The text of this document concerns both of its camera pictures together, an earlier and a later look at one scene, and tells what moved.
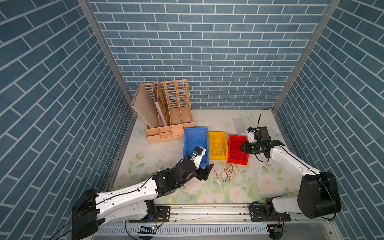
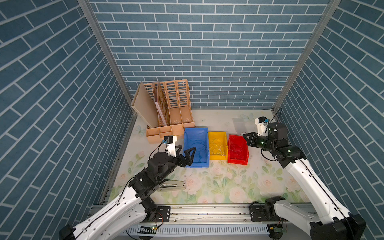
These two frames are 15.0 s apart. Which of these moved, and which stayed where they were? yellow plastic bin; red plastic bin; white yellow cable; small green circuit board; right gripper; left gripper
Moved: right gripper; left gripper
Stayed: white yellow cable; yellow plastic bin; red plastic bin; small green circuit board
